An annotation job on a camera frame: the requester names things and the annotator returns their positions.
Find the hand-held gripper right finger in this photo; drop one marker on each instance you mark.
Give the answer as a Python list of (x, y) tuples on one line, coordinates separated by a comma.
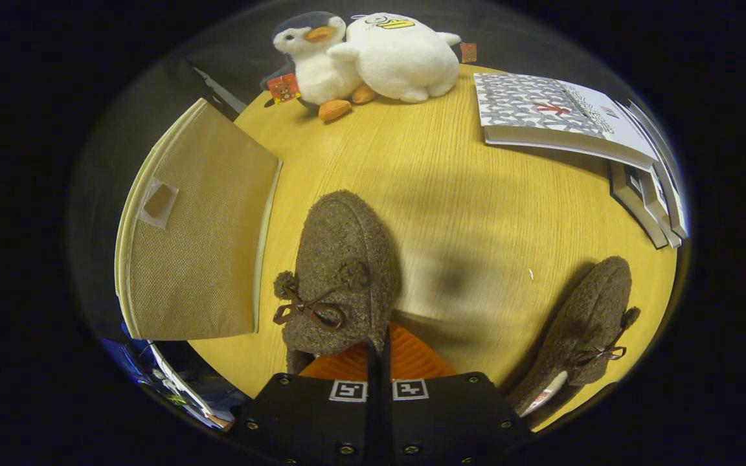
[(451, 421)]

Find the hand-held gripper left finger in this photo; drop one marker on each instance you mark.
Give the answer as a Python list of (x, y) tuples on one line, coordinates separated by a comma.
[(315, 421)]

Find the brown fuzzy shoe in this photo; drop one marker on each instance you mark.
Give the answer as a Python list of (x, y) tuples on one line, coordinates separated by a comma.
[(340, 259), (590, 317)]

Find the beige fabric storage box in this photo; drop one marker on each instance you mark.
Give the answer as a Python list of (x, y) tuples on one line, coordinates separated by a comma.
[(204, 246)]

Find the white side desk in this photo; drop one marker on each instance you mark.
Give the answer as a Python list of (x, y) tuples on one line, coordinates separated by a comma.
[(179, 388)]

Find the computer screen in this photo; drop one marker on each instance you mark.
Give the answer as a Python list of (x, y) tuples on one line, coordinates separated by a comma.
[(120, 359)]

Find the dark grey book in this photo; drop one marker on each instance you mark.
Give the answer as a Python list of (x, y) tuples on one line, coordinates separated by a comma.
[(632, 200)]

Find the grey patterned white book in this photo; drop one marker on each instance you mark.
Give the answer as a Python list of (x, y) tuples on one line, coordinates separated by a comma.
[(528, 103)]

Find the grey metal stand bar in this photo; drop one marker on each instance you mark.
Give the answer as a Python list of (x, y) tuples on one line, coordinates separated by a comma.
[(221, 94)]

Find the grey penguin plush toy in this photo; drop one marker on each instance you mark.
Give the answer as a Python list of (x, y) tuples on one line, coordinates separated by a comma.
[(321, 71)]

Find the white duck plush toy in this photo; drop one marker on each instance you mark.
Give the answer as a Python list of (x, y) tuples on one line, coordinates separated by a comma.
[(399, 58)]

